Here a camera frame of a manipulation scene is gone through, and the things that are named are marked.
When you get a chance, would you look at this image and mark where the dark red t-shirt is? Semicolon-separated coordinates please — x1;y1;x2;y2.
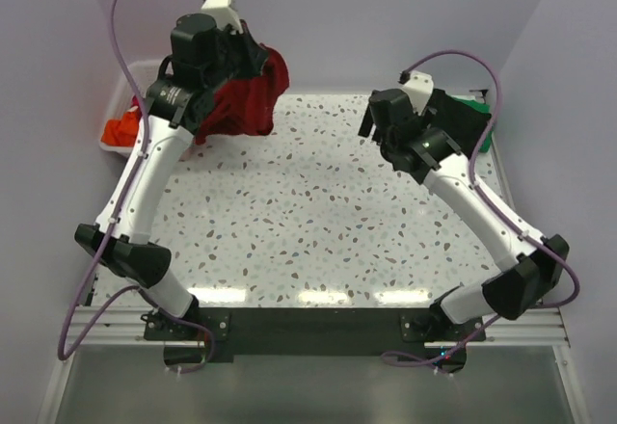
194;47;289;146

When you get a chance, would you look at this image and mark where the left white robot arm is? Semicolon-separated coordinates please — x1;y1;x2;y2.
75;13;268;318

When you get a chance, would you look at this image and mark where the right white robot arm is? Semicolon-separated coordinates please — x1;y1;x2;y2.
359;89;570;329

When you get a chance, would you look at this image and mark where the white plastic laundry basket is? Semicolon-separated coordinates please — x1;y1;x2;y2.
98;58;162;158

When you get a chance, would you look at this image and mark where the folded black t-shirt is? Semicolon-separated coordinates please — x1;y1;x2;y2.
424;89;491;158

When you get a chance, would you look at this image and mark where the folded green t-shirt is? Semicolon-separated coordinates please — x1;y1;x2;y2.
454;97;493;158

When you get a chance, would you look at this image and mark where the orange t-shirt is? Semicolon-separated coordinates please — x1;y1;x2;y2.
100;109;141;147

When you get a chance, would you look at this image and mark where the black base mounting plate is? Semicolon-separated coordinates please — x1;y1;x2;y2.
141;307;481;366

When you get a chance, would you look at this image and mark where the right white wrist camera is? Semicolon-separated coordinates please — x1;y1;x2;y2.
399;70;434;115

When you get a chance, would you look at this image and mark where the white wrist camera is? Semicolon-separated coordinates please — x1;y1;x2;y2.
399;70;434;115
201;0;242;33

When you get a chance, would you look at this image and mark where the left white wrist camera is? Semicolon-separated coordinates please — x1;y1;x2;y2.
201;0;242;33

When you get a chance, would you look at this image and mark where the aluminium extrusion rail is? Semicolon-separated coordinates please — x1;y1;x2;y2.
66;289;569;348

